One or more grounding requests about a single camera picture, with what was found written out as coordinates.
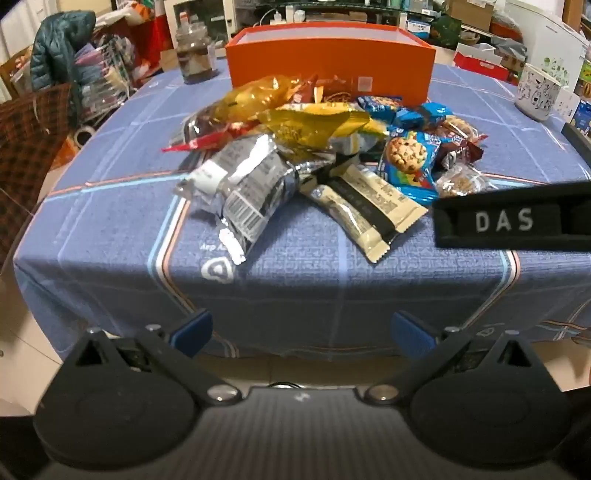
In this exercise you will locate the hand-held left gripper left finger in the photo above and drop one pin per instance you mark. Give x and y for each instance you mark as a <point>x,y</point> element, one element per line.
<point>191,328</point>

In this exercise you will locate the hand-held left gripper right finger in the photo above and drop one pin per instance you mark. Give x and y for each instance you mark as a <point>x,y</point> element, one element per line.
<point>411,330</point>

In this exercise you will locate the dark brown cookie packet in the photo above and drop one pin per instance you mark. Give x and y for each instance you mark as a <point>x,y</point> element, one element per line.
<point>459,150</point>

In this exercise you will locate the blue cookie packet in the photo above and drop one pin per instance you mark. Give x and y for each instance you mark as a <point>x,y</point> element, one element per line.
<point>406,161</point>

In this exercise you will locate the beige black snack bar packet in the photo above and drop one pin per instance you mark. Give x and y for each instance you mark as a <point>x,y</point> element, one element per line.
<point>364,207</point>

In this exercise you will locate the orange cardboard box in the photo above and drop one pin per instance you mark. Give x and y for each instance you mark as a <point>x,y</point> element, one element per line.
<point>332,60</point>

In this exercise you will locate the clear cookie packet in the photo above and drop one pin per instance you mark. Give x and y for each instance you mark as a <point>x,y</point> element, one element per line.
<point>464,182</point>

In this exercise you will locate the small blue snack packet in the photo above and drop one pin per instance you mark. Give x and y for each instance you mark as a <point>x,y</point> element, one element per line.
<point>378,104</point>
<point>422,115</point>

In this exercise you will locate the black rectangular object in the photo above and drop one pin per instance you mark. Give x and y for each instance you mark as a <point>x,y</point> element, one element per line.
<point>577,143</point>

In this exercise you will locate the silver snack packet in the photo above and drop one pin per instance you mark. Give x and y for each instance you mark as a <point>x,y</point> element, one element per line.
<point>244,189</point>

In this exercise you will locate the white patterned mug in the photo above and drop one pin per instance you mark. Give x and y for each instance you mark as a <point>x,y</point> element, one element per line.
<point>538,92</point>

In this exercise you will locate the red white carton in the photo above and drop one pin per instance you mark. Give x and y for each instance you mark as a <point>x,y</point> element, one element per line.
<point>480,64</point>

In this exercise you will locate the gold snack packet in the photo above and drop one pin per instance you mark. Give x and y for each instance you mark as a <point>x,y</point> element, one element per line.
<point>323,122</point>

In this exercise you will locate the red snack packet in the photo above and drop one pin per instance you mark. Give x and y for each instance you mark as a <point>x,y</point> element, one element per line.
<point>207,138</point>

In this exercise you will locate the white appliance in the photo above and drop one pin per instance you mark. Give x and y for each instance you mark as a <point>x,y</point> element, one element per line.
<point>547,37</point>

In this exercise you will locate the yellow clear snack packet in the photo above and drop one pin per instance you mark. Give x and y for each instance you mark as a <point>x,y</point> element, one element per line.
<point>258,97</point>

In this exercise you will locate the glass jar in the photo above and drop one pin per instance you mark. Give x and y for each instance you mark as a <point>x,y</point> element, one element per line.
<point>196,50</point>

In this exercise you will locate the teal puffer jacket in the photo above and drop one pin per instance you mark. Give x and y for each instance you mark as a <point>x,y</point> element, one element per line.
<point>60,46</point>

